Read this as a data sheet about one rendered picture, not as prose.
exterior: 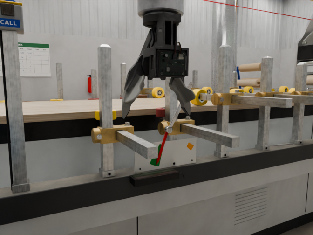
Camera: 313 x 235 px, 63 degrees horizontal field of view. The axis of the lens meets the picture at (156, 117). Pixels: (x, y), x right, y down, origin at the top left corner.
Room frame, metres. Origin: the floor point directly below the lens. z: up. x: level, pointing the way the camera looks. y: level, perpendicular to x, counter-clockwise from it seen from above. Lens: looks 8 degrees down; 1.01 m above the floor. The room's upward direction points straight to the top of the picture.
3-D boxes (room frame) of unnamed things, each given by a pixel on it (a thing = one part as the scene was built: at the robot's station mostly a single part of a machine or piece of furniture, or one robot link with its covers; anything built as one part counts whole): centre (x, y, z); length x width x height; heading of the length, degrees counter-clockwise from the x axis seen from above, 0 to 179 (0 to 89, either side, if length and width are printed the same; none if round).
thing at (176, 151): (0.91, -0.04, 0.75); 0.26 x 0.01 x 0.10; 117
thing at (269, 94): (1.18, -0.52, 0.95); 0.14 x 0.06 x 0.05; 117
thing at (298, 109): (1.29, -0.72, 0.87); 0.04 x 0.04 x 0.48; 27
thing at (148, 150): (0.80, 0.11, 0.84); 0.44 x 0.03 x 0.04; 27
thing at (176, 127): (0.96, -0.07, 0.85); 0.14 x 0.06 x 0.05; 117
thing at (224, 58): (1.06, -0.28, 0.92); 0.04 x 0.04 x 0.48; 27
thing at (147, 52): (0.51, -0.01, 1.08); 0.09 x 0.08 x 0.12; 23
